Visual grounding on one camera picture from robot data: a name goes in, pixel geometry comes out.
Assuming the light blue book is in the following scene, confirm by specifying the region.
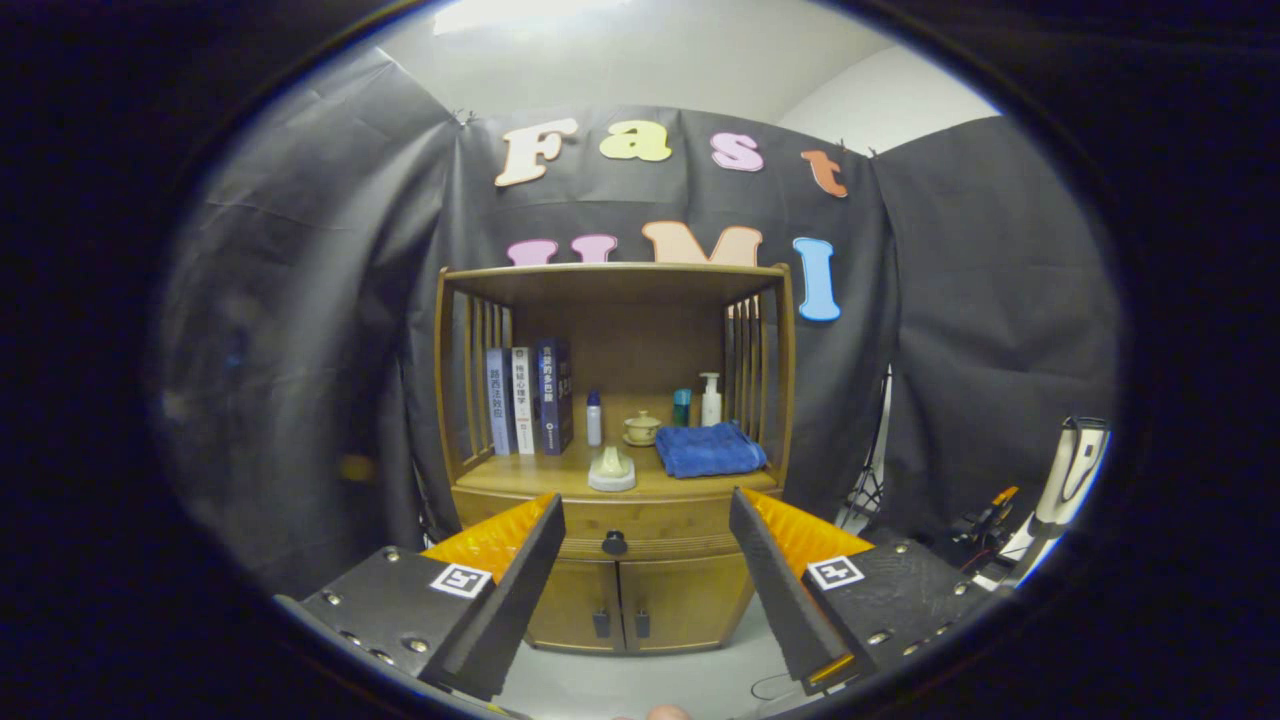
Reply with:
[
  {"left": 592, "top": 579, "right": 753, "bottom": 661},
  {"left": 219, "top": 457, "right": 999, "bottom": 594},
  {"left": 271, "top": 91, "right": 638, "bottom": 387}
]
[{"left": 485, "top": 347, "right": 518, "bottom": 457}]

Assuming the white book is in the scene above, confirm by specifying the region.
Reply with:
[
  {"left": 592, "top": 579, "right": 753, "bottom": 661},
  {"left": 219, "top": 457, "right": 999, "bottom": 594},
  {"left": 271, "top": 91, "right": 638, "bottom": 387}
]
[{"left": 511, "top": 346, "right": 538, "bottom": 456}]

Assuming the blue towel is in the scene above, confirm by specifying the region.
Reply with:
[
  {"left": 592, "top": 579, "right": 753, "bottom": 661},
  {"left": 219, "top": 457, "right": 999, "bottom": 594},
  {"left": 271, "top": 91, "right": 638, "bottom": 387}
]
[{"left": 655, "top": 421, "right": 769, "bottom": 479}]

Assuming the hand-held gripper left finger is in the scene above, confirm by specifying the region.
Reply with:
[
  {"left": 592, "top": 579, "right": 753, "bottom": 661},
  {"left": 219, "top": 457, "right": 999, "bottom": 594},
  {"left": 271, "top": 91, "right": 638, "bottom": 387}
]
[{"left": 272, "top": 492, "right": 567, "bottom": 702}]

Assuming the wooden countertop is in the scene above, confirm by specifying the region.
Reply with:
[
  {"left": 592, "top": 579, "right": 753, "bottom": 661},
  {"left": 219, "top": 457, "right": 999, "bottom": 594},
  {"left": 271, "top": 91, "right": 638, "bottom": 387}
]
[{"left": 455, "top": 395, "right": 779, "bottom": 501}]

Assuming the dark blue book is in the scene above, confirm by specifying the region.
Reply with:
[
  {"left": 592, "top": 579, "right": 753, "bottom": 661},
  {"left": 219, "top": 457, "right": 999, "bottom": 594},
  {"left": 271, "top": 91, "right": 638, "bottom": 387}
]
[{"left": 536, "top": 337, "right": 575, "bottom": 457}]

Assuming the black device with orange part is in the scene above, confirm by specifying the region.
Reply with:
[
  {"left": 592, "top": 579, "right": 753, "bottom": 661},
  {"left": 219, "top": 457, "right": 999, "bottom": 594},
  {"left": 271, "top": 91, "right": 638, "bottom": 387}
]
[{"left": 940, "top": 485, "right": 1021, "bottom": 576}]

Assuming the black backdrop cloth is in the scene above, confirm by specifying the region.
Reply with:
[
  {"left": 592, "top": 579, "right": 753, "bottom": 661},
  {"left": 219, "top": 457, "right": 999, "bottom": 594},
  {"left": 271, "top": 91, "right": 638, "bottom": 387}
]
[{"left": 155, "top": 45, "right": 1121, "bottom": 601}]

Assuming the wooden cabinet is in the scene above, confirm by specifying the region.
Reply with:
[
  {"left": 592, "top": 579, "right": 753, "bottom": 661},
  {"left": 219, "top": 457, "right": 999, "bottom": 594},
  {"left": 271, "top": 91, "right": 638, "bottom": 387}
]
[{"left": 433, "top": 262, "right": 797, "bottom": 656}]

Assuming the wooden cabinet door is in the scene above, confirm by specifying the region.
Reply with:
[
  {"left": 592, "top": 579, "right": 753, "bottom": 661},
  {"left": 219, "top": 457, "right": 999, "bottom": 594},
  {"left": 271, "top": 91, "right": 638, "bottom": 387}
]
[
  {"left": 617, "top": 552, "right": 756, "bottom": 653},
  {"left": 525, "top": 558, "right": 621, "bottom": 653}
]

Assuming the wooden drawer with black knob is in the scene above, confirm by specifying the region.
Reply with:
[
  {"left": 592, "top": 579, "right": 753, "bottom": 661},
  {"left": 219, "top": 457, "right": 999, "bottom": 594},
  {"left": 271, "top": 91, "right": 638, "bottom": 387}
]
[{"left": 452, "top": 487, "right": 783, "bottom": 563}]

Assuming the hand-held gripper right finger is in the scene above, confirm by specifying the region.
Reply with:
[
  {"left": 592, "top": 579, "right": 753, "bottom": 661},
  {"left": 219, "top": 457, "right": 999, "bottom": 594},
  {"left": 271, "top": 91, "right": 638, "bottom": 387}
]
[{"left": 728, "top": 487, "right": 1004, "bottom": 698}]

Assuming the pale green handled scrubber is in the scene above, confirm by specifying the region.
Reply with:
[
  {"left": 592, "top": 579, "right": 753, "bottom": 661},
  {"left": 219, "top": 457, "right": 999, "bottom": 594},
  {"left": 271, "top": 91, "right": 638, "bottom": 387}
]
[{"left": 588, "top": 444, "right": 638, "bottom": 493}]

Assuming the white appliance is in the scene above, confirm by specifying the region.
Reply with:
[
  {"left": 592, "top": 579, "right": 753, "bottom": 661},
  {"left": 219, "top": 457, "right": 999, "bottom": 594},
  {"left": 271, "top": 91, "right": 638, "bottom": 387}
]
[{"left": 975, "top": 415, "right": 1113, "bottom": 591}]

